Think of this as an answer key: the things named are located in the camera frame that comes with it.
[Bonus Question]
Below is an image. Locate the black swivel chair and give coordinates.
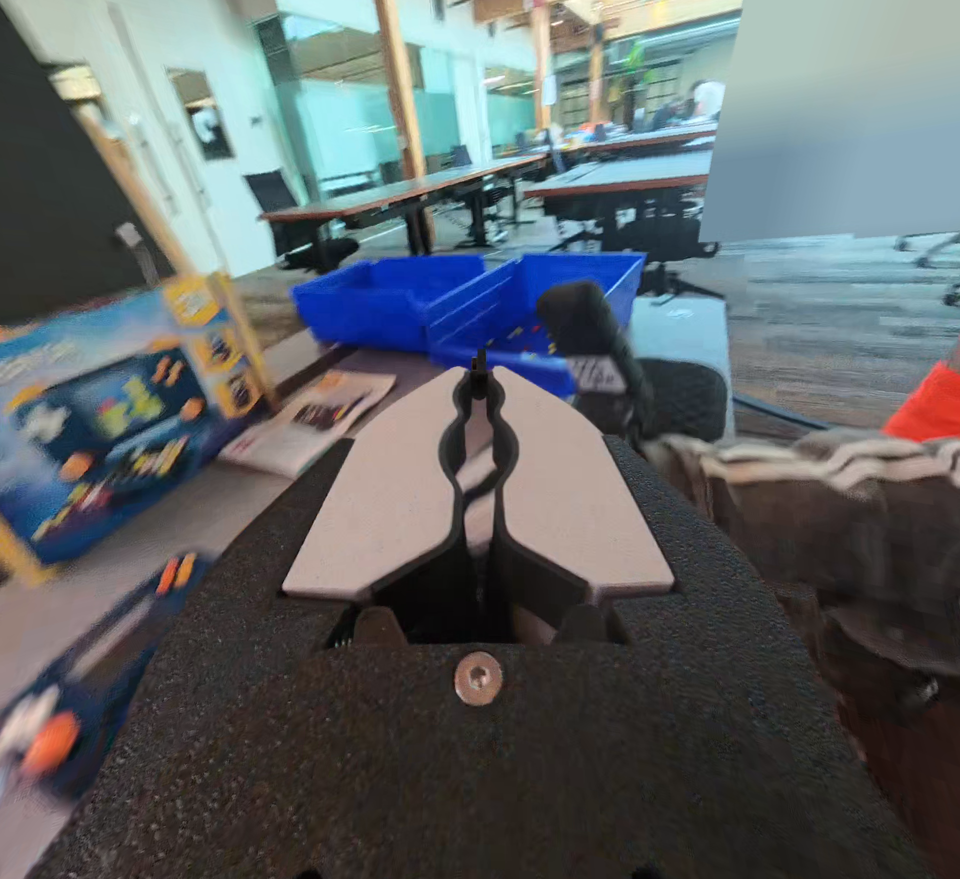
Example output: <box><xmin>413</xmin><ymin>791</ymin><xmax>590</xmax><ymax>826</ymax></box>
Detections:
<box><xmin>243</xmin><ymin>168</ymin><xmax>361</xmax><ymax>274</ymax></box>

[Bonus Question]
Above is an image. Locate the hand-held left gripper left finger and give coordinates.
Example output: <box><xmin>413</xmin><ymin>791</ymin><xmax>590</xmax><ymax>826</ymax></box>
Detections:
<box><xmin>282</xmin><ymin>366</ymin><xmax>468</xmax><ymax>604</ymax></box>

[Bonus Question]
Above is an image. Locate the blue and yellow toy box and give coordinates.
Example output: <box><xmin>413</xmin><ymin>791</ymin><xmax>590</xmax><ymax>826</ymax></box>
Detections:
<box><xmin>0</xmin><ymin>270</ymin><xmax>277</xmax><ymax>589</ymax></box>

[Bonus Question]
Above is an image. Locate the long wooden table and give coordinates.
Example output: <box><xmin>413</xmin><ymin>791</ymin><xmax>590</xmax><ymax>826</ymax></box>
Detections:
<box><xmin>258</xmin><ymin>153</ymin><xmax>550</xmax><ymax>273</ymax></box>
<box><xmin>551</xmin><ymin>121</ymin><xmax>719</xmax><ymax>154</ymax></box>
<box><xmin>522</xmin><ymin>150</ymin><xmax>714</xmax><ymax>254</ymax></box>

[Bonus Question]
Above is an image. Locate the person's leg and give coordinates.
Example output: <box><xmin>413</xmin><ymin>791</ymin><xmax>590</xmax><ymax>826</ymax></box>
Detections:
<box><xmin>817</xmin><ymin>661</ymin><xmax>960</xmax><ymax>879</ymax></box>

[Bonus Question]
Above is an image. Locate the blue plastic bin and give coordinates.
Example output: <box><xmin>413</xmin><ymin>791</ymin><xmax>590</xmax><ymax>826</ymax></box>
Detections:
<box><xmin>426</xmin><ymin>252</ymin><xmax>648</xmax><ymax>398</ymax></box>
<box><xmin>291</xmin><ymin>254</ymin><xmax>490</xmax><ymax>355</ymax></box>

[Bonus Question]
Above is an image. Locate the black backdrop board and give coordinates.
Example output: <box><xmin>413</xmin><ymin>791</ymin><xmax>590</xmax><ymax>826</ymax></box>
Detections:
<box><xmin>0</xmin><ymin>5</ymin><xmax>177</xmax><ymax>329</ymax></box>

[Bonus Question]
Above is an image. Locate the wooden post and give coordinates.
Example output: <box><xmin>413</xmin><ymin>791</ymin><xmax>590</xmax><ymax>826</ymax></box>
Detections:
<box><xmin>358</xmin><ymin>0</ymin><xmax>438</xmax><ymax>255</ymax></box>
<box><xmin>528</xmin><ymin>0</ymin><xmax>556</xmax><ymax>134</ymax></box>

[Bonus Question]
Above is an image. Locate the building instruction booklet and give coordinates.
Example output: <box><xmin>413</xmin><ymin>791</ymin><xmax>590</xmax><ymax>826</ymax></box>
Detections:
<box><xmin>219</xmin><ymin>369</ymin><xmax>399</xmax><ymax>480</ymax></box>

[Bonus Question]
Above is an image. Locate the orange cloth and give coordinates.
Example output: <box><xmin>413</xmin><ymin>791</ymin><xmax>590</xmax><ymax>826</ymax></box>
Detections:
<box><xmin>883</xmin><ymin>360</ymin><xmax>960</xmax><ymax>444</ymax></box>

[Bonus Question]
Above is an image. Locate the blue brick controller model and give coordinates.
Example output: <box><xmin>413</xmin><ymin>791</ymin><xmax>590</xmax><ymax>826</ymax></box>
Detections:
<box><xmin>0</xmin><ymin>551</ymin><xmax>220</xmax><ymax>809</ymax></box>

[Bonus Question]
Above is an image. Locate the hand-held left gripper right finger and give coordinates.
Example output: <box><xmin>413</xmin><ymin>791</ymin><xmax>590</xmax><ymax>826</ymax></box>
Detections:
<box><xmin>486</xmin><ymin>365</ymin><xmax>678</xmax><ymax>606</ymax></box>

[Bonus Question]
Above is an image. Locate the person's right forearm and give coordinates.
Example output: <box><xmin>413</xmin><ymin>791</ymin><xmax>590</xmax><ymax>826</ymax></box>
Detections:
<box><xmin>643</xmin><ymin>429</ymin><xmax>960</xmax><ymax>678</ymax></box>

